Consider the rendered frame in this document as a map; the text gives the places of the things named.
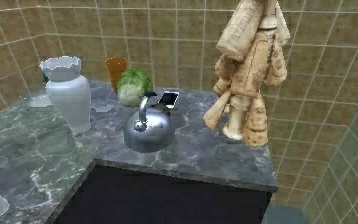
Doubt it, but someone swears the dark marble kitchen counter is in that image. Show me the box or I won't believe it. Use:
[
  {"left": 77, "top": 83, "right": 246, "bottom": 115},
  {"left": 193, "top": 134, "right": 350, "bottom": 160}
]
[{"left": 0, "top": 80, "right": 278, "bottom": 224}]

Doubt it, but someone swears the black smartphone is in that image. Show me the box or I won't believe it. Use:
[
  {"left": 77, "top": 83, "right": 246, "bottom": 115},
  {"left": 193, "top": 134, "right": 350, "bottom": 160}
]
[{"left": 157, "top": 90, "right": 180, "bottom": 110}]

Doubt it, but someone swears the silver metal kettle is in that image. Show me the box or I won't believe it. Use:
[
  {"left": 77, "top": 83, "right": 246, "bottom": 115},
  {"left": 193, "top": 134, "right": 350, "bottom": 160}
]
[{"left": 123, "top": 91, "right": 176, "bottom": 154}]

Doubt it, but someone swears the green lettuce head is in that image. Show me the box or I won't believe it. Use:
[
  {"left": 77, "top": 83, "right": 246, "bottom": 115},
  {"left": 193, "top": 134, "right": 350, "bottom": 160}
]
[{"left": 116, "top": 67, "right": 154, "bottom": 107}]

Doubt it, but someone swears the orange glass cup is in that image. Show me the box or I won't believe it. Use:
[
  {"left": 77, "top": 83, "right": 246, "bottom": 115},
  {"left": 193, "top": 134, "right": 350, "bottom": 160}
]
[{"left": 105, "top": 57, "right": 129, "bottom": 94}]

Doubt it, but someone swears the small clear glass dish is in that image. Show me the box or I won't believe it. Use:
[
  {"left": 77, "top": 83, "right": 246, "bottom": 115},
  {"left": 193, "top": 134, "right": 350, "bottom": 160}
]
[{"left": 92, "top": 103, "right": 115, "bottom": 113}]

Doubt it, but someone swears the beige cork figure statue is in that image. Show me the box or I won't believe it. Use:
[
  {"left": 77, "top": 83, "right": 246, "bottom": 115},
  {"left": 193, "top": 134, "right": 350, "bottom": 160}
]
[{"left": 202, "top": 0, "right": 292, "bottom": 148}]

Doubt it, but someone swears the white scalloped vase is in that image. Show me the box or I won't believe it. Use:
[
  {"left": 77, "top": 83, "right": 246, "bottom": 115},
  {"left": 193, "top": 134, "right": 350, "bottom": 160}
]
[{"left": 39, "top": 55, "right": 92, "bottom": 136}]

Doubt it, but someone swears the clear glass bowl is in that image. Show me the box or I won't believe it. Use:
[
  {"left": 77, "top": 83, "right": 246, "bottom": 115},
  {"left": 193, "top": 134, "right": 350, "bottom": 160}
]
[{"left": 18, "top": 87, "right": 54, "bottom": 108}]

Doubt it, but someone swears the grey bin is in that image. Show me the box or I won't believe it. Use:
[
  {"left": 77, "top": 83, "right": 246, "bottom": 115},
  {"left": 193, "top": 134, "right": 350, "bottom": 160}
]
[{"left": 261, "top": 203, "right": 311, "bottom": 224}]

